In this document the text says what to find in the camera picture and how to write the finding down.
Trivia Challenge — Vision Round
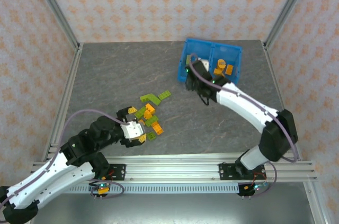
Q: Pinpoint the small circuit board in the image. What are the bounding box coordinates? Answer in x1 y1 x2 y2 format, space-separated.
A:
89 180 111 199
242 181 269 198

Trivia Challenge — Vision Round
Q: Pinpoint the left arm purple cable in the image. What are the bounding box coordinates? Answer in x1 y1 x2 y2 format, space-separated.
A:
0 109 130 210

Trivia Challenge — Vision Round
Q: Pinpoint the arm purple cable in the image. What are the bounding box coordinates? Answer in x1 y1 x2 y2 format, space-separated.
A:
0 109 130 210
189 53 300 198

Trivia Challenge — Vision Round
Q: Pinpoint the slotted grey cable duct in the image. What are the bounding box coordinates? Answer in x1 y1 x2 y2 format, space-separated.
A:
63 183 240 195

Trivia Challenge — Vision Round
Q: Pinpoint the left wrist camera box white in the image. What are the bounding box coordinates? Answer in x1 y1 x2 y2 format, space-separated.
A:
120 120 146 139

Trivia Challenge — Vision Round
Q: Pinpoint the aluminium table side rail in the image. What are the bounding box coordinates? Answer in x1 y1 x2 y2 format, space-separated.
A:
41 43 84 163
262 41 302 161

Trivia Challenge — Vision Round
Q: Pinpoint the blue two-compartment bin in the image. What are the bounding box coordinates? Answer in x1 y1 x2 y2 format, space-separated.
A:
176 38 243 90

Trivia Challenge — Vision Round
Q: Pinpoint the grey metal panel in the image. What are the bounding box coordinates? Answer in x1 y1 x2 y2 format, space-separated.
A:
31 193 316 224

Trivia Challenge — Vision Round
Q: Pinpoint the aluminium frame leg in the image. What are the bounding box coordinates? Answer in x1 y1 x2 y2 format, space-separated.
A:
303 181 328 224

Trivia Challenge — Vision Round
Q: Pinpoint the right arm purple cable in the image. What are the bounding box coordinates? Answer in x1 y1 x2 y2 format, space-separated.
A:
189 53 300 198

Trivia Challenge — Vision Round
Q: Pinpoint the wide aluminium base rail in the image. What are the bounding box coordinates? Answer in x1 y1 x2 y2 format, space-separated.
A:
31 156 318 182

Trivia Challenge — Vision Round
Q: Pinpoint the aluminium frame post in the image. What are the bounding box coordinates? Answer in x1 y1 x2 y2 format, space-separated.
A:
28 0 81 51
263 0 316 50

